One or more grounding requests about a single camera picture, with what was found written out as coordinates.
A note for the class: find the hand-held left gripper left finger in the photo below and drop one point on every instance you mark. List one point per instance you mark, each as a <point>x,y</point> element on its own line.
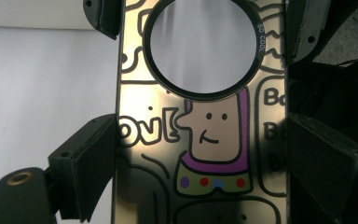
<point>84,168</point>

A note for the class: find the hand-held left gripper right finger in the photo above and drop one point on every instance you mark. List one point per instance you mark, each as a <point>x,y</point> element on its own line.
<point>326,168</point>

